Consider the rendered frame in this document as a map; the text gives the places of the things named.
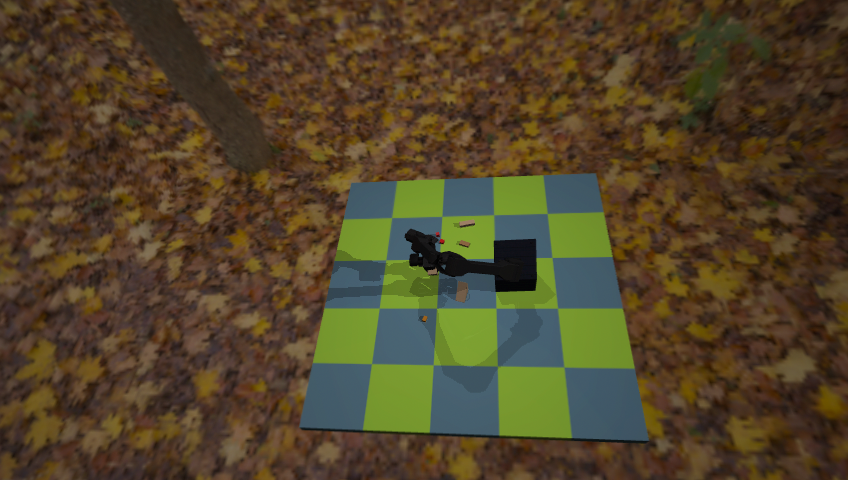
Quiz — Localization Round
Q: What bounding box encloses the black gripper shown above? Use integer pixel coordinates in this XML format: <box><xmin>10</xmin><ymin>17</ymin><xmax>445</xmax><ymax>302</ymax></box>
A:
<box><xmin>409</xmin><ymin>253</ymin><xmax>449</xmax><ymax>268</ymax></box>

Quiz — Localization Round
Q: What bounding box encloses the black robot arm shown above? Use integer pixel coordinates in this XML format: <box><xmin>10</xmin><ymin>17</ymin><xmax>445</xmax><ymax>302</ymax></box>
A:
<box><xmin>404</xmin><ymin>229</ymin><xmax>524</xmax><ymax>282</ymax></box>

